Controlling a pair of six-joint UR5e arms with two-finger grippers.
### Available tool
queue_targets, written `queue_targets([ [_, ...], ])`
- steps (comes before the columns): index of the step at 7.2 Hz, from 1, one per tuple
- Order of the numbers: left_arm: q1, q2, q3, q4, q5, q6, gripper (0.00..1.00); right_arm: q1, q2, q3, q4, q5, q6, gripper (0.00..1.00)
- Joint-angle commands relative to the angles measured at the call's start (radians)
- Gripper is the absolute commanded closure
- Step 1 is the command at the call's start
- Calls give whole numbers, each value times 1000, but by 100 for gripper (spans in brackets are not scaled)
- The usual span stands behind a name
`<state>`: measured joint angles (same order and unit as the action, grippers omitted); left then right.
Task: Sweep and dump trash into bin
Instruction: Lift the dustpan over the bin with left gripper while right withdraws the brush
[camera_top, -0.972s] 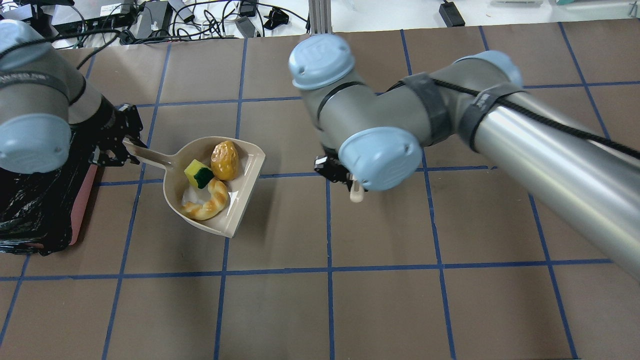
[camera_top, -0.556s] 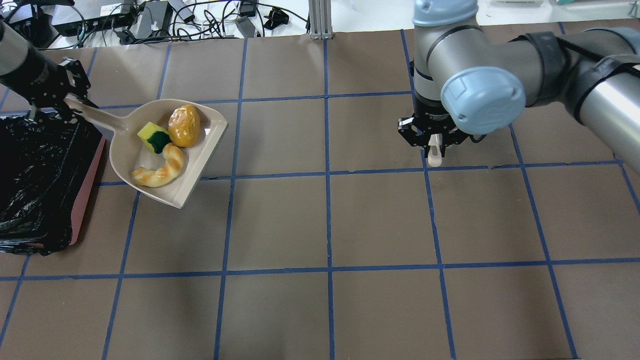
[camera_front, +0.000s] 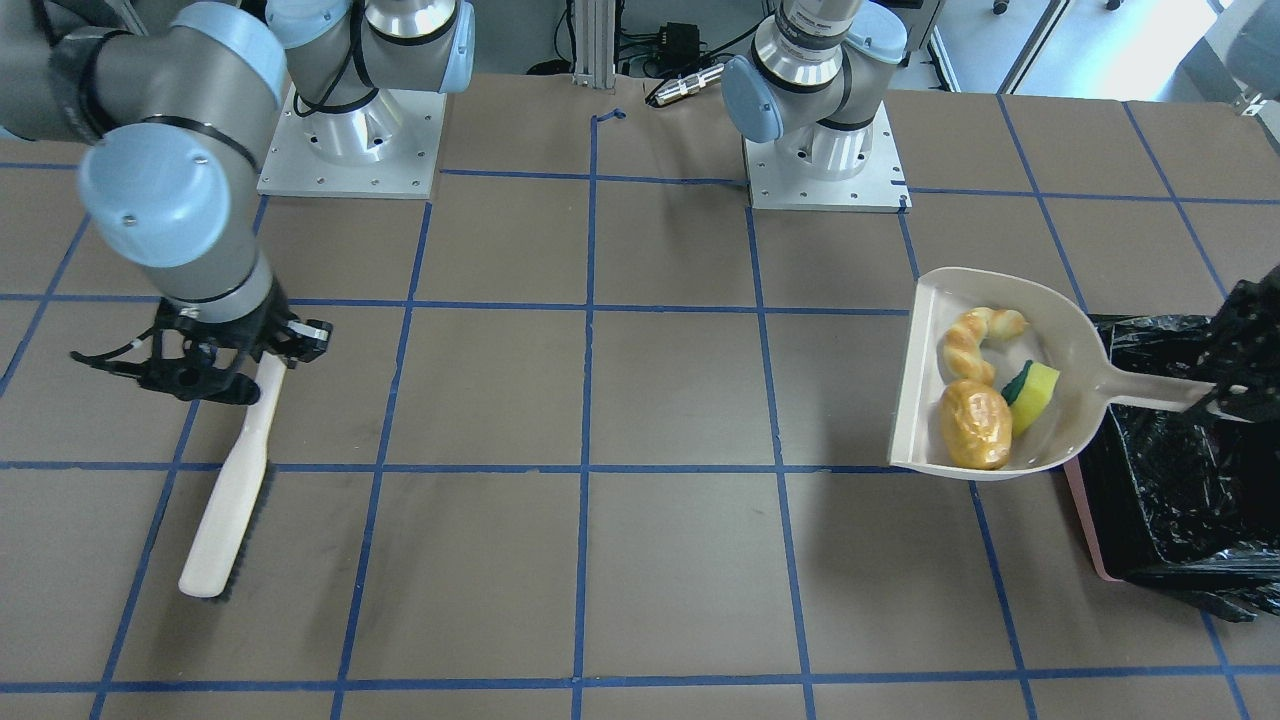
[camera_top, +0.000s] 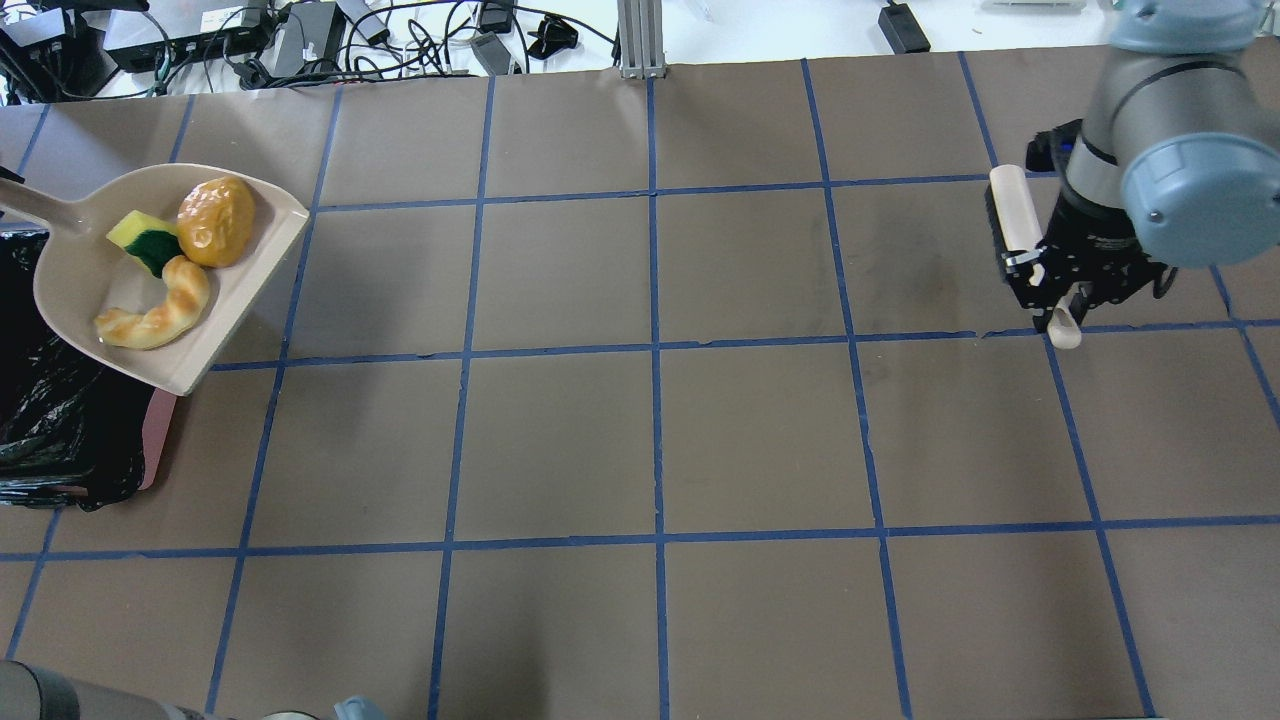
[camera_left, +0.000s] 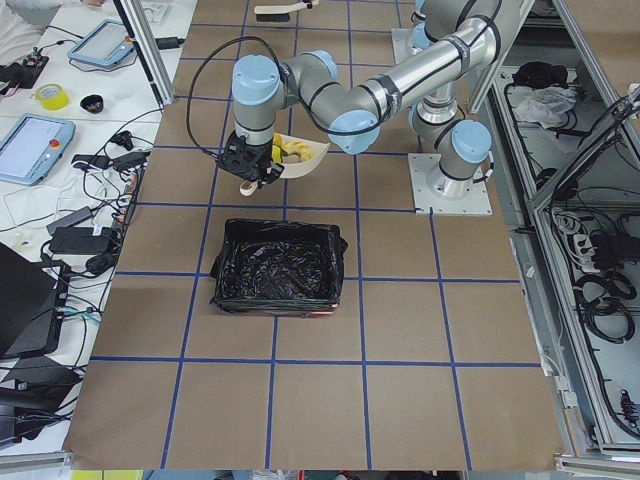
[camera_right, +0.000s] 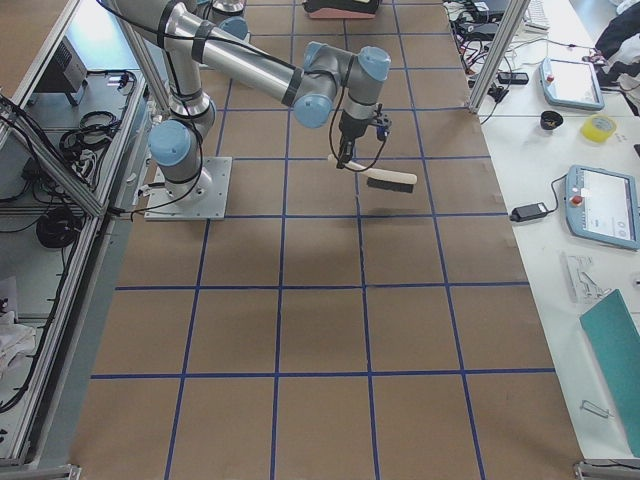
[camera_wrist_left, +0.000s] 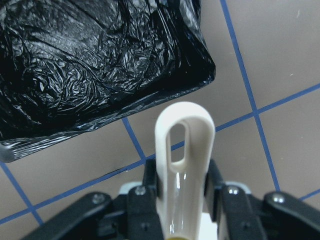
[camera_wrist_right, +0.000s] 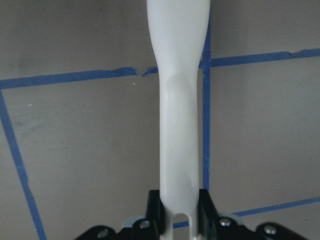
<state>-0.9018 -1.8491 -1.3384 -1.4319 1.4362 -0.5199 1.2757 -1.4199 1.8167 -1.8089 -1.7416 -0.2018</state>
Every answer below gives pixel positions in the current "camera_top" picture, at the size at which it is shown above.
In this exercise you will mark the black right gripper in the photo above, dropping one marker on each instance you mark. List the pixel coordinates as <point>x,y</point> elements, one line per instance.
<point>1092,243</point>

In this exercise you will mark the brown toy potato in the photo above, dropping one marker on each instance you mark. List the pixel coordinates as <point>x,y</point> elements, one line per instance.
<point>215,222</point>

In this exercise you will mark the toy croissant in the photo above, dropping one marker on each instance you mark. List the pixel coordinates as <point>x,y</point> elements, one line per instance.
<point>188,292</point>

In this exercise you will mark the beige plastic dustpan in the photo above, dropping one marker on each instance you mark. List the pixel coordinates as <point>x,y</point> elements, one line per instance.
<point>80,274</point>

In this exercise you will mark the yellow green sponge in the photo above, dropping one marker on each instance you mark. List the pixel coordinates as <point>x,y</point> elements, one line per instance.
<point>150,241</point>

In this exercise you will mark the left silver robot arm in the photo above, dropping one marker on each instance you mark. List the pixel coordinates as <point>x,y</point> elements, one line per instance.
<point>30,692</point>

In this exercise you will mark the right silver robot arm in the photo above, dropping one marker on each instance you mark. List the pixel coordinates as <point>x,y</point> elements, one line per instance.
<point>1173,166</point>

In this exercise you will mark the bin with black bag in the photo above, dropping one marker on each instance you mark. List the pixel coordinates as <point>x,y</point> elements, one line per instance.
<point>72,429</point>

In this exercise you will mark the black power adapter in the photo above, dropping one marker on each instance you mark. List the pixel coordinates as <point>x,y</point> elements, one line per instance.
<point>901,29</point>

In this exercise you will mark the aluminium frame post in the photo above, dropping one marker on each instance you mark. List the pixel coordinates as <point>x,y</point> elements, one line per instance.
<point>639,40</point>

